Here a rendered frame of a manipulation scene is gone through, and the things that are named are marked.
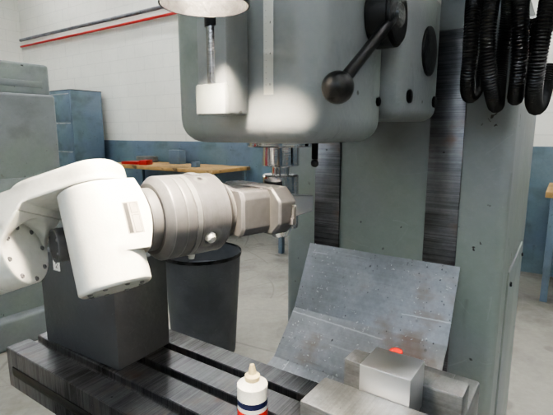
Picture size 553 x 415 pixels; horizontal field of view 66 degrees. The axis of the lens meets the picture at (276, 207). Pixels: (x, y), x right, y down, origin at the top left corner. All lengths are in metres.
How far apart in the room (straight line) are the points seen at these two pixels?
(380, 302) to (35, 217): 0.65
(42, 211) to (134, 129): 7.10
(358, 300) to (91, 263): 0.62
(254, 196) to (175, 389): 0.40
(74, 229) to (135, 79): 7.14
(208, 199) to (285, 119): 0.11
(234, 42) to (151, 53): 6.83
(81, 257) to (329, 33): 0.31
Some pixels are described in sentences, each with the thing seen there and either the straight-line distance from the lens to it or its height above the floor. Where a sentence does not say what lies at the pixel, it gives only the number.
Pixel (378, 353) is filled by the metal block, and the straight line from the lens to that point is 0.57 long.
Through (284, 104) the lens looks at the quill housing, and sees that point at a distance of 0.44.
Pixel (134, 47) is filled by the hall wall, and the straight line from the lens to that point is 7.59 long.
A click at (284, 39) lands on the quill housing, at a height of 1.41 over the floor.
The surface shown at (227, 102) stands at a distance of 0.44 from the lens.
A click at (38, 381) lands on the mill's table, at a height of 0.88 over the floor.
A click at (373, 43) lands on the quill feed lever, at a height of 1.41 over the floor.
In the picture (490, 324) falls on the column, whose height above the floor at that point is 0.98.
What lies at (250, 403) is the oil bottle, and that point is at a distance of 0.60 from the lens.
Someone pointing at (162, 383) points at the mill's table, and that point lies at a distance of 0.79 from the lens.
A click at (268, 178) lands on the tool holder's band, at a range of 0.54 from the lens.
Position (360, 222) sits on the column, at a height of 1.14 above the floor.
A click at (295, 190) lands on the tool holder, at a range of 0.54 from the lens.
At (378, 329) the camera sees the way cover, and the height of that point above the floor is 0.94.
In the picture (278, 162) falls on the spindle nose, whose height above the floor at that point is 1.29.
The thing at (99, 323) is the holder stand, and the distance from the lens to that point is 0.84.
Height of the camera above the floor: 1.32
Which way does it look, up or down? 10 degrees down
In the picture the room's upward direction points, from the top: straight up
